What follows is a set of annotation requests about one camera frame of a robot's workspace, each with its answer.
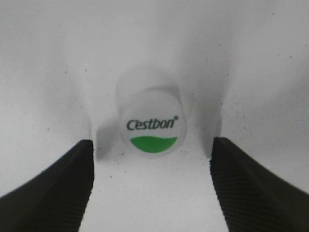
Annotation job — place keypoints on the clear cestbon water bottle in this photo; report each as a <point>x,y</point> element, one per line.
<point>135,82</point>

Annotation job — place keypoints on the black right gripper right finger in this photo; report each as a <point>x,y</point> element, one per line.
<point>252,198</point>

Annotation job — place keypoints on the white green bottle cap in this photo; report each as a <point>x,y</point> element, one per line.
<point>153,123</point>

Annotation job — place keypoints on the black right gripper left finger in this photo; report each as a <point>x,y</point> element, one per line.
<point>56,199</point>

